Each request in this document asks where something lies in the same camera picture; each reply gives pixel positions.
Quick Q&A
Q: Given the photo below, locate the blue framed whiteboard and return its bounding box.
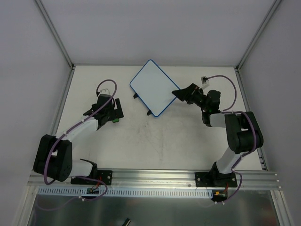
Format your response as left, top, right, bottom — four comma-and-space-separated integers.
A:
129, 59, 180, 117

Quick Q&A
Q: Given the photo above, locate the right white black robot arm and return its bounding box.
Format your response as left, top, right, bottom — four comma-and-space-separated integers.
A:
172, 83, 263, 188

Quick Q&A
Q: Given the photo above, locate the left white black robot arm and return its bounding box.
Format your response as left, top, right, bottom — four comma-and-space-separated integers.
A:
33, 94, 124, 184

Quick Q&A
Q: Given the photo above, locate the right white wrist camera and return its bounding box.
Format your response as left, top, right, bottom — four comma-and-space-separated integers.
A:
201, 76, 209, 89

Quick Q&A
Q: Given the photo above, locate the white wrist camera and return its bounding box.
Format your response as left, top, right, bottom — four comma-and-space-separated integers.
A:
201, 76, 209, 89
99, 89, 110, 95

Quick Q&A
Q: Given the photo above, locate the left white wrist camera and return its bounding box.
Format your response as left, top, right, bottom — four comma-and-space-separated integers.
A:
99, 89, 110, 95

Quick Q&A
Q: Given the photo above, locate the right aluminium frame post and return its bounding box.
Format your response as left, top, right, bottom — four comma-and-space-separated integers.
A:
235, 0, 283, 71

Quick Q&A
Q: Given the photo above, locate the aluminium frame post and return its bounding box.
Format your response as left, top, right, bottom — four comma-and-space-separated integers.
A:
34, 0, 74, 70
235, 0, 283, 71

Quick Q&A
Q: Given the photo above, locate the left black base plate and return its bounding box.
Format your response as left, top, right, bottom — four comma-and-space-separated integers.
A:
71, 170, 113, 186

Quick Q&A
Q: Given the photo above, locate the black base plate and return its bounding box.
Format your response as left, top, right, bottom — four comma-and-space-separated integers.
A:
71, 170, 113, 186
195, 172, 238, 188

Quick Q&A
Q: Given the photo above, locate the aluminium front rail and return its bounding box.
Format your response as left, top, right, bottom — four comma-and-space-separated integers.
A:
27, 167, 282, 191

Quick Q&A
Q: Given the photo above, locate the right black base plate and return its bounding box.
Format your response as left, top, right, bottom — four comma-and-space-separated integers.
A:
195, 172, 238, 188

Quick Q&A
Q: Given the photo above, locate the white slotted cable duct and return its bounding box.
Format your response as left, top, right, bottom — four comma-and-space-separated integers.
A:
38, 186, 213, 199

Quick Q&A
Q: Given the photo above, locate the left aluminium frame post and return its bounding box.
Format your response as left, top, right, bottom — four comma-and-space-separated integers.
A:
34, 0, 74, 70

